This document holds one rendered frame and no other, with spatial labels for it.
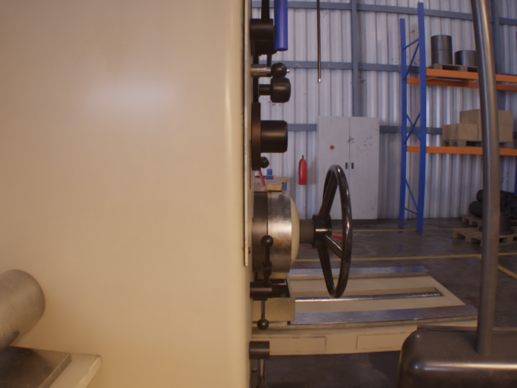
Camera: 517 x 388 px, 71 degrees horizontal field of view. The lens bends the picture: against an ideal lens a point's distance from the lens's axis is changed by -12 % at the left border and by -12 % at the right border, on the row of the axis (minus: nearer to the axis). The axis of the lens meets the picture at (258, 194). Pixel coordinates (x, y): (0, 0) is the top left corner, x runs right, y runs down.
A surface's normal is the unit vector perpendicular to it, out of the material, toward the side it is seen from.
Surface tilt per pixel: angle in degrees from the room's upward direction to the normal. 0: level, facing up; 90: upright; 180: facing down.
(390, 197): 90
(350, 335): 90
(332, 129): 90
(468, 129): 90
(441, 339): 19
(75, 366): 0
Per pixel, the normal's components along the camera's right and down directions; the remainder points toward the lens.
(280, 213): 0.00, -0.47
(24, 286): 0.75, -0.66
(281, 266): 0.00, 0.73
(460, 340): -0.09, -0.90
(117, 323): 0.00, 0.12
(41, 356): 0.00, -0.99
